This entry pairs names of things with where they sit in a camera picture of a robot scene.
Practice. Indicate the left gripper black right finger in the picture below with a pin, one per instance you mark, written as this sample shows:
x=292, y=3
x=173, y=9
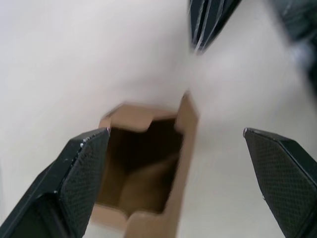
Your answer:
x=284, y=178

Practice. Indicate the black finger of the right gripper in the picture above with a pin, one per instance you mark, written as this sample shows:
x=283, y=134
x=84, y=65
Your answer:
x=218, y=17
x=196, y=19

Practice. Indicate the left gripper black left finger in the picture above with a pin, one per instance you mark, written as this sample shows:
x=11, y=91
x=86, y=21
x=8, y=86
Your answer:
x=62, y=188

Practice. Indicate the small brown cardboard box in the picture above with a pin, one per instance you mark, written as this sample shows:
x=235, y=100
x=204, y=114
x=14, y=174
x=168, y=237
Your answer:
x=146, y=153

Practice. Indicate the dark robot torso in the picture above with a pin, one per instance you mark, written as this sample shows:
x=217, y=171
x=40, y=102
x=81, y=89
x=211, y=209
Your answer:
x=297, y=19

